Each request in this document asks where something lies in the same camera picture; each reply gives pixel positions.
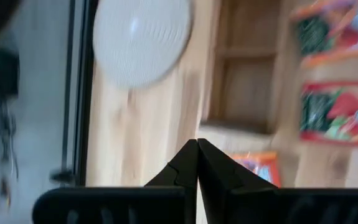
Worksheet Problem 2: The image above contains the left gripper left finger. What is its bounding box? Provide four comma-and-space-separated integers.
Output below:
144, 139, 199, 224

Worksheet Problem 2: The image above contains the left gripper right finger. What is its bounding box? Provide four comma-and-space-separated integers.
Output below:
198, 138, 278, 224

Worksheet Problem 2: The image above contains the red strawberry tea packet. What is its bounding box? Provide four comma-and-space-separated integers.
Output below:
299, 81, 358, 147

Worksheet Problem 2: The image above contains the orange tea packet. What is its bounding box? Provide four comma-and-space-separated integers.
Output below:
233, 151, 282, 187
290, 0, 358, 68

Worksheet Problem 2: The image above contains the wooden tea box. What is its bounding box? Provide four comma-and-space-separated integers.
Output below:
197, 0, 291, 147

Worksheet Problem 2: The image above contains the round woven white mat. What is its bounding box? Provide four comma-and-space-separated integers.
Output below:
92, 0, 194, 90

